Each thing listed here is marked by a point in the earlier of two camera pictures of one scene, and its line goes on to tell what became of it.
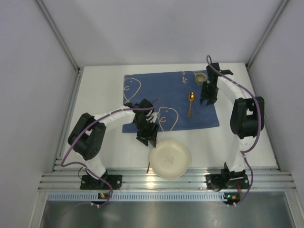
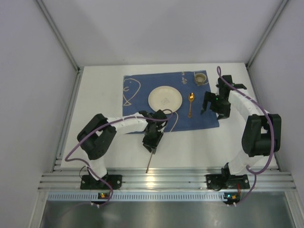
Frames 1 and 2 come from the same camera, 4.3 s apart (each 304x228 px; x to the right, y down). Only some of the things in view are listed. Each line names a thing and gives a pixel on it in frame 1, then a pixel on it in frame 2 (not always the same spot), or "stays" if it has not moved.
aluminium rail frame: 139,178 stays
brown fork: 147,170 stays
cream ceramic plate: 169,159 to 165,97
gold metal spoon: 191,97 stays
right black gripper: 208,93 to 211,100
